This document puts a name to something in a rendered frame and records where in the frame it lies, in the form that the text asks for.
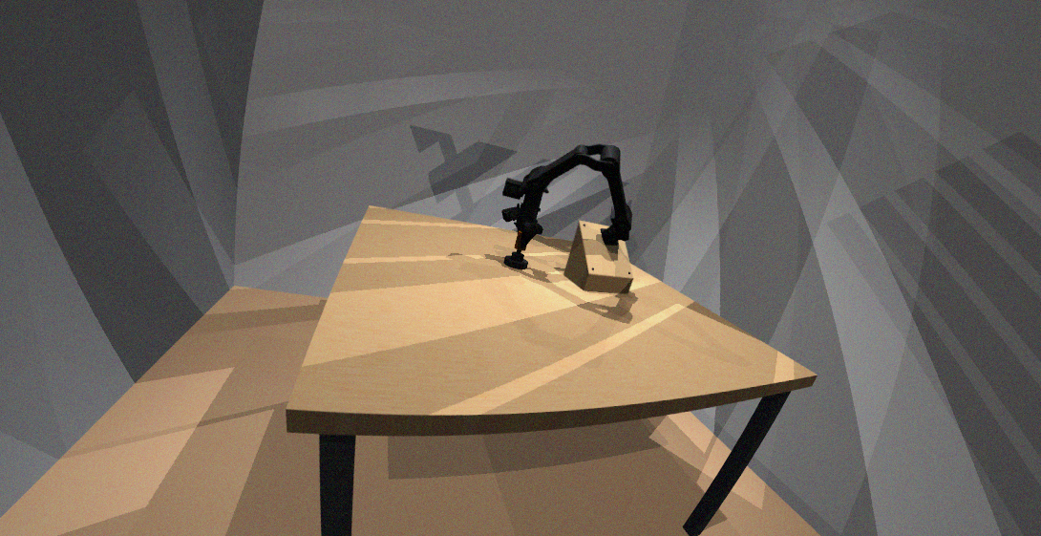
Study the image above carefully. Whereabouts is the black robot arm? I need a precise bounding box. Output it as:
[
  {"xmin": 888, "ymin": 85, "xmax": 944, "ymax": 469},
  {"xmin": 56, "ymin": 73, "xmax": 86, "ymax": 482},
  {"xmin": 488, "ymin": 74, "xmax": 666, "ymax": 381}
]
[{"xmin": 502, "ymin": 143, "xmax": 632, "ymax": 246}]

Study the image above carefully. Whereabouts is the black round pedestal with shaft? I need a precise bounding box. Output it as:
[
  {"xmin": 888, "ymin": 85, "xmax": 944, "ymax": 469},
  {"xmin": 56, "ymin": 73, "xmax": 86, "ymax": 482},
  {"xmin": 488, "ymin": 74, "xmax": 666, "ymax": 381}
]
[{"xmin": 504, "ymin": 250, "xmax": 528, "ymax": 269}]

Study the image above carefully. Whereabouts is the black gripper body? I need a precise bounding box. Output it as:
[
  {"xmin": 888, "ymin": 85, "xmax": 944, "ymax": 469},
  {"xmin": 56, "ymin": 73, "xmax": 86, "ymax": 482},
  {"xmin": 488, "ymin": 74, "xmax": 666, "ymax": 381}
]
[{"xmin": 516, "ymin": 201, "xmax": 543, "ymax": 234}]

